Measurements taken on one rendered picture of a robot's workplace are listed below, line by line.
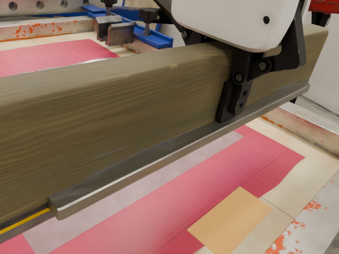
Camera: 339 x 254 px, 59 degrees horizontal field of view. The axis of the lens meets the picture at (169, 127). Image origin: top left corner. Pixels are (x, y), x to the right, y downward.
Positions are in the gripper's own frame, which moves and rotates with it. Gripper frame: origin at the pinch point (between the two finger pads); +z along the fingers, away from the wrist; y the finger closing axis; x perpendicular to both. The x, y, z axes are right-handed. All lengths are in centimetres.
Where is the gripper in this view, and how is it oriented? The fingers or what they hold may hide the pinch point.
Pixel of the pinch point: (216, 89)
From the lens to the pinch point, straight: 28.4
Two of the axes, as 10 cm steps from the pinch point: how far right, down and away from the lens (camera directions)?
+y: 6.9, 4.6, -5.5
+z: -1.4, 8.3, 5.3
